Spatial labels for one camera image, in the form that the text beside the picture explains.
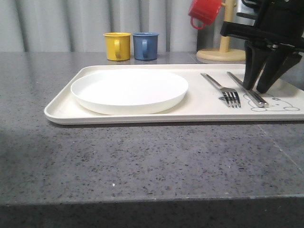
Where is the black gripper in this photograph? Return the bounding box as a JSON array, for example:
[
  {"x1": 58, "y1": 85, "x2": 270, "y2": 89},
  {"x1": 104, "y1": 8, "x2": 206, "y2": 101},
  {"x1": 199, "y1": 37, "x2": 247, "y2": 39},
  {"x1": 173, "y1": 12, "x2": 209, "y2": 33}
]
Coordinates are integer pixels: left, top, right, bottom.
[{"x1": 220, "y1": 0, "x2": 304, "y2": 94}]

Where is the silver chopstick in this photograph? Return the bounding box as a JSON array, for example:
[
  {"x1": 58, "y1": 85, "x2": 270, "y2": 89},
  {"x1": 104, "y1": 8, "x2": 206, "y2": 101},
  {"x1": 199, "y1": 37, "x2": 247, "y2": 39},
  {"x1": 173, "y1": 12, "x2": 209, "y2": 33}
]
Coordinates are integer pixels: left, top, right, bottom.
[
  {"x1": 226, "y1": 71, "x2": 265, "y2": 108},
  {"x1": 229, "y1": 71, "x2": 270, "y2": 108}
]

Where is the silver fork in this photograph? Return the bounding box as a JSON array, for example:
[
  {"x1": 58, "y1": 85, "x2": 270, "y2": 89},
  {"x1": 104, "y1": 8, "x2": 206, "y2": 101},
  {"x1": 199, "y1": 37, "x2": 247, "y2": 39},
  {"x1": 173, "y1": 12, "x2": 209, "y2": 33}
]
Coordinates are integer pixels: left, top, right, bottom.
[{"x1": 200, "y1": 73, "x2": 241, "y2": 108}]

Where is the white round plate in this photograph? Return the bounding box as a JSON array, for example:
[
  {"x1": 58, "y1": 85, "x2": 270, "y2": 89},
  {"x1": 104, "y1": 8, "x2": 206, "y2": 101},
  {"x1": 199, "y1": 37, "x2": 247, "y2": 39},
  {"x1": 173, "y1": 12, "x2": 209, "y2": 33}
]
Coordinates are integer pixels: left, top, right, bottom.
[{"x1": 70, "y1": 69, "x2": 189, "y2": 115}]

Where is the wooden mug tree stand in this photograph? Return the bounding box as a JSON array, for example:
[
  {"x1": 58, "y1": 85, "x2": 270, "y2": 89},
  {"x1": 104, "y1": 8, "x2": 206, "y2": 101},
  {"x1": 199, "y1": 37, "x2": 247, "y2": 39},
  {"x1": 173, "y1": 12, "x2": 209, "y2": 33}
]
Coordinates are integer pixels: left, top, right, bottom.
[{"x1": 196, "y1": 0, "x2": 246, "y2": 62}]

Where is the red mug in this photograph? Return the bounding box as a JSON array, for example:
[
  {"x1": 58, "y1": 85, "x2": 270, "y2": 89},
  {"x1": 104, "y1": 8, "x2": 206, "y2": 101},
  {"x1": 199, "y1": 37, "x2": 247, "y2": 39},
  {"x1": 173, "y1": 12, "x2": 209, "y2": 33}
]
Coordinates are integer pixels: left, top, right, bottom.
[{"x1": 188, "y1": 0, "x2": 222, "y2": 30}]

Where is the blue mug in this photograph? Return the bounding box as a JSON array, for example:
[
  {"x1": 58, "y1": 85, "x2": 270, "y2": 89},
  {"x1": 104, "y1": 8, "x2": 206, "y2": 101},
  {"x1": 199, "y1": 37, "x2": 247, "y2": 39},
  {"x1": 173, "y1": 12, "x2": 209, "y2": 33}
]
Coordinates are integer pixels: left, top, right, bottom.
[{"x1": 133, "y1": 32, "x2": 159, "y2": 61}]

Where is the yellow mug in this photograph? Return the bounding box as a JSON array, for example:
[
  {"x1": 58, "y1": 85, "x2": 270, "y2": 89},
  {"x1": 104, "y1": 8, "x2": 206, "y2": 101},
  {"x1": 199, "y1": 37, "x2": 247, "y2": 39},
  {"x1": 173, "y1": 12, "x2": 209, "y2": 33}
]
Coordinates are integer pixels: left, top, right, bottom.
[{"x1": 104, "y1": 32, "x2": 131, "y2": 61}]

